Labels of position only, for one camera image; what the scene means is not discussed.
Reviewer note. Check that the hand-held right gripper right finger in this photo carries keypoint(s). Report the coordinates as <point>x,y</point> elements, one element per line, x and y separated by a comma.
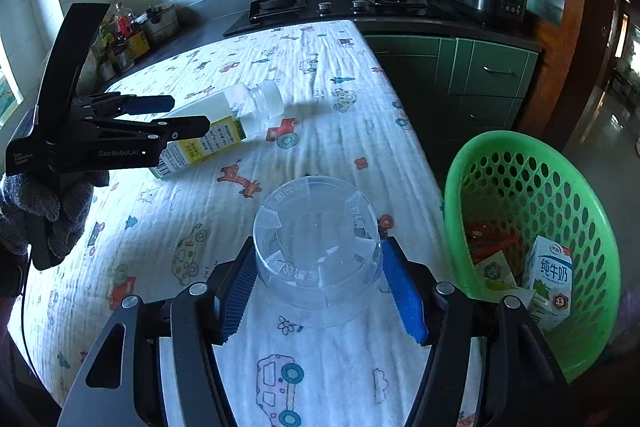
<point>405,294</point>

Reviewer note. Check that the person's left hand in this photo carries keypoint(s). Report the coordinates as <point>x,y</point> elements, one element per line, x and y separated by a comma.
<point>70,207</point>

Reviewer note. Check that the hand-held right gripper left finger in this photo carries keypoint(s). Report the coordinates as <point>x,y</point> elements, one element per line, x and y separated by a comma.
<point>235,302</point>

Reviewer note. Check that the white milk carton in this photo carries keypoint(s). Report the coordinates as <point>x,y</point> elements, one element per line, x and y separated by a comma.
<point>550,272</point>

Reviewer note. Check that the green plastic basket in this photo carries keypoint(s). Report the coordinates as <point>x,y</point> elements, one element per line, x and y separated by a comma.
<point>452,217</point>

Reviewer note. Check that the black gas stove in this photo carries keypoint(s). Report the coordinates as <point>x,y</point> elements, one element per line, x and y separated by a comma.
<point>340,9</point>

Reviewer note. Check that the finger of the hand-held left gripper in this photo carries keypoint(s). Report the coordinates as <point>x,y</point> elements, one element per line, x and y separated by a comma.
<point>180,127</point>
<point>145,103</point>

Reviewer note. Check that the clear plastic cup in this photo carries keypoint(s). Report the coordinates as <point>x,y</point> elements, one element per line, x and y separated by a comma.
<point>320,252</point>

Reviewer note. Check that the yellow label condiment bottle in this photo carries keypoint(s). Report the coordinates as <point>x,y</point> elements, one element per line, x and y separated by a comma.
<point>137,44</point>

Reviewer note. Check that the clear bottle yellow label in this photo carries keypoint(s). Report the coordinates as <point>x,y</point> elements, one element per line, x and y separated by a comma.
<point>227,134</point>

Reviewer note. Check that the green kitchen cabinet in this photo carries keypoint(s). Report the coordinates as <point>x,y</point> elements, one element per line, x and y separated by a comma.
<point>490,67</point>

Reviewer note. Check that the red snack packet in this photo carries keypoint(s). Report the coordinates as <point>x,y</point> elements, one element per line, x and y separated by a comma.
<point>492,241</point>

